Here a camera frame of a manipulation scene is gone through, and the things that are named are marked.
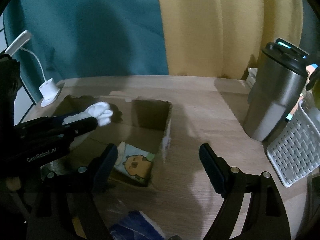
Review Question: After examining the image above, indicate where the cardboard box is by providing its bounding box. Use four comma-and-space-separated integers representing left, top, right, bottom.
41, 95, 173, 188

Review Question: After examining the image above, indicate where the white desk lamp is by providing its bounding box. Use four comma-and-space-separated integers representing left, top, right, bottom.
5, 30, 63, 108

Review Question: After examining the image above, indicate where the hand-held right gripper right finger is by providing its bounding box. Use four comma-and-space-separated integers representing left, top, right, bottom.
199, 143, 292, 240

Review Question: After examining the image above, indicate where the blue packet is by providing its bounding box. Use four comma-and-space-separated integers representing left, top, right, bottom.
109, 210, 166, 240

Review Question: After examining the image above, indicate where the capybara print packet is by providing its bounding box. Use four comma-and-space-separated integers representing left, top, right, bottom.
114, 142, 157, 182

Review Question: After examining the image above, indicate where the lit screen device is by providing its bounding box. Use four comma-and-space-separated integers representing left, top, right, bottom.
275, 38, 311, 59

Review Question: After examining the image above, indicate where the white paper stack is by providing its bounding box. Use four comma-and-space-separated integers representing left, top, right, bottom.
246, 67, 258, 89

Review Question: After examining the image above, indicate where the teal curtain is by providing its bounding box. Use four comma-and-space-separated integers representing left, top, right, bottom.
4, 0, 171, 105

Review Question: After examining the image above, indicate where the steel tumbler with black lid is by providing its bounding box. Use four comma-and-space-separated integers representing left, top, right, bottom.
243, 42, 310, 142

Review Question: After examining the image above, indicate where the green object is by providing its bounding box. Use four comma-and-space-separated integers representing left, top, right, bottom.
306, 67, 320, 110

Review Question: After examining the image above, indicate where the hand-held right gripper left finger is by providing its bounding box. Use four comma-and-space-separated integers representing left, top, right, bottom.
27, 144, 118, 240

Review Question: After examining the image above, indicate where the yellow curtain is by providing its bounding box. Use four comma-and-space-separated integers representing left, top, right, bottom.
154, 0, 305, 81

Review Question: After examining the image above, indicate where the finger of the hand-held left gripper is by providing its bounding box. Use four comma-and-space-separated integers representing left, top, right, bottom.
51, 117, 98, 141
32, 116, 77, 130

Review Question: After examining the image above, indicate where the white plastic basket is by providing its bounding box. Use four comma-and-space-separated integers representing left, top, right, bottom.
266, 99, 320, 188

